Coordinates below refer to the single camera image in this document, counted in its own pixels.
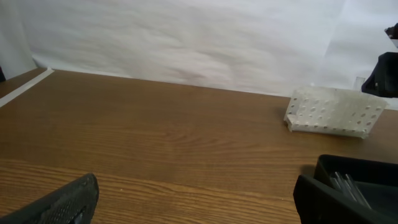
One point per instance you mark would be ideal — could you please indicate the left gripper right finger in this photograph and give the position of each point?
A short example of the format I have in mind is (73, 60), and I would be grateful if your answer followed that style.
(323, 205)

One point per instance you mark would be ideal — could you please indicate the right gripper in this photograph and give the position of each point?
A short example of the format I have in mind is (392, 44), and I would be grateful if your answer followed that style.
(393, 31)

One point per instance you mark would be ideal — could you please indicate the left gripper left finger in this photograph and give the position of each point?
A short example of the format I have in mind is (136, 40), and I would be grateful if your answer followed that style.
(66, 202)

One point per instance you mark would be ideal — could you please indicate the clear test tube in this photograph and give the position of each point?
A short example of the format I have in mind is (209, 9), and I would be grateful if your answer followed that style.
(357, 191)
(359, 83)
(340, 185)

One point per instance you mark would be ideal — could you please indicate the white test tube rack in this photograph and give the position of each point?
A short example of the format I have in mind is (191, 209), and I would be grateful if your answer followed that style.
(332, 112)

